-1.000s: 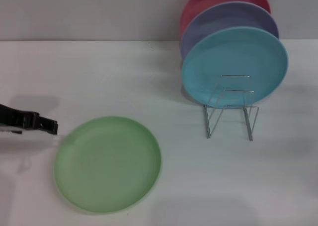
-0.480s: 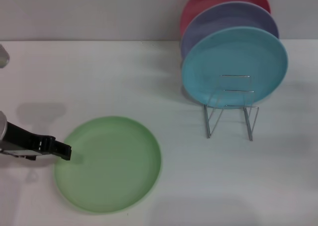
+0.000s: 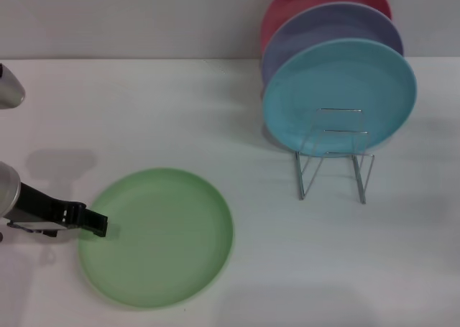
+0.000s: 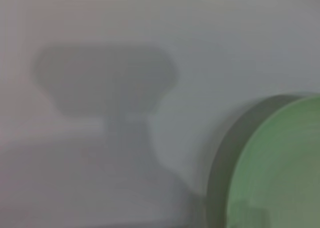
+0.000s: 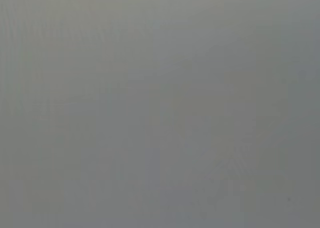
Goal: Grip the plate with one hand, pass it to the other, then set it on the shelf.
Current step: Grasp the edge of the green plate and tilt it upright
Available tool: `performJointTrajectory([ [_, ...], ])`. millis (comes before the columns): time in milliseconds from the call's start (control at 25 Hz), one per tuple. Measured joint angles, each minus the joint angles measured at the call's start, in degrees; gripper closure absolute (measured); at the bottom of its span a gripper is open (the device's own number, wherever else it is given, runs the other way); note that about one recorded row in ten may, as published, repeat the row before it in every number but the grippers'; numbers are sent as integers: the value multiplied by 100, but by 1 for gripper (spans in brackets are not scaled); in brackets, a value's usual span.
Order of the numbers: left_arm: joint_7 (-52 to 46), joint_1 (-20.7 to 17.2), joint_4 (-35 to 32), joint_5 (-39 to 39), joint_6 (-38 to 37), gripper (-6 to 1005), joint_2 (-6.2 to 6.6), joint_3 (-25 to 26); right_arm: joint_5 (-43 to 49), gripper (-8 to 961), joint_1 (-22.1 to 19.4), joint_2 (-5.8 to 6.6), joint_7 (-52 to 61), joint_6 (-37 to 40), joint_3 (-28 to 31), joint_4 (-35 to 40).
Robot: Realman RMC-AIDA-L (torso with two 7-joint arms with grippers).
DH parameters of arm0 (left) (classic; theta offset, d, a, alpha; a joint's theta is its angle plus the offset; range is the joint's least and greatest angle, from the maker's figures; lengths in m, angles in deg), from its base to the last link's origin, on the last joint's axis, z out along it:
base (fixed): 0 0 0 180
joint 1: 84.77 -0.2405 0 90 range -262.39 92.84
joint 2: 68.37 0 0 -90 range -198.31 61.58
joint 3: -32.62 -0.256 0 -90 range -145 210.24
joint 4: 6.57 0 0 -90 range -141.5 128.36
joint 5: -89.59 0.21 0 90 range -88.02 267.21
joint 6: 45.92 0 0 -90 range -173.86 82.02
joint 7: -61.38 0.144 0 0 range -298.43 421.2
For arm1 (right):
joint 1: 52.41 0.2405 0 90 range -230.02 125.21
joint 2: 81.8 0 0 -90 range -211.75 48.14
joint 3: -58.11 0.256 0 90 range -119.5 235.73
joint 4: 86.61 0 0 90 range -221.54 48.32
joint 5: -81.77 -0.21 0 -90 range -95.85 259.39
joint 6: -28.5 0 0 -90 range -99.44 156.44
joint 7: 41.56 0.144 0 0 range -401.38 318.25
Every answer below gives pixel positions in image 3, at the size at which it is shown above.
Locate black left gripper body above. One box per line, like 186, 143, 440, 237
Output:
12, 181, 87, 231

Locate green round plate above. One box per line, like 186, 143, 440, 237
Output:
78, 167, 235, 310

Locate teal blue round plate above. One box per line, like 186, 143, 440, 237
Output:
261, 38, 418, 158

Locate purple round plate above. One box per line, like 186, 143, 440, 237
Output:
260, 1, 405, 88

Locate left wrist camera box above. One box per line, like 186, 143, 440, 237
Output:
6, 218, 60, 239

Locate silver wire plate rack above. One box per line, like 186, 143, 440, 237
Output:
294, 107, 375, 205

